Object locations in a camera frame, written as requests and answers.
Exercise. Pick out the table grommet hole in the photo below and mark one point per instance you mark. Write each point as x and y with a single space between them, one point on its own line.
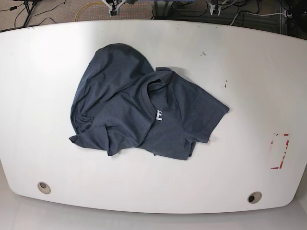
44 188
254 197

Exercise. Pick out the red tape marking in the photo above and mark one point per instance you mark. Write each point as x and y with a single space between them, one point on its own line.
278 149

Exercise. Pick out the black tripod stand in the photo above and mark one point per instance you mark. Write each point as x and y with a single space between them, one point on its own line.
29 6

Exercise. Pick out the dark blue t-shirt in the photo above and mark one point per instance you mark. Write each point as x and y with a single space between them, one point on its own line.
122 102

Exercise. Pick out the left table grommet hole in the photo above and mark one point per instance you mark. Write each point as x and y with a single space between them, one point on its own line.
44 188

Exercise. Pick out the right table grommet hole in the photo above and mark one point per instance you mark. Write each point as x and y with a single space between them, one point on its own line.
254 197

